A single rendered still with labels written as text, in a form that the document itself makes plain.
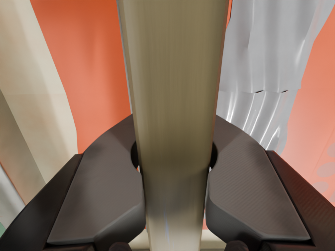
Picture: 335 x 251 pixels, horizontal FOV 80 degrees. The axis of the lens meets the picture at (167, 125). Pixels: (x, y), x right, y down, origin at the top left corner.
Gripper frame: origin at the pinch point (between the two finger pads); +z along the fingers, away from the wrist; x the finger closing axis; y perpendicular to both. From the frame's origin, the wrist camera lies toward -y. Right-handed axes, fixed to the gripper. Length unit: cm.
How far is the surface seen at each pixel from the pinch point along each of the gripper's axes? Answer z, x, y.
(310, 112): 5.3, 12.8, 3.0
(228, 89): 4.9, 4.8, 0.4
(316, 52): 5.4, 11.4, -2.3
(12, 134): 4.3, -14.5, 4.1
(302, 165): 5.2, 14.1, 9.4
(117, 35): 5.4, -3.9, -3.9
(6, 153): 2.9, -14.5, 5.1
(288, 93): 5.1, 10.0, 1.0
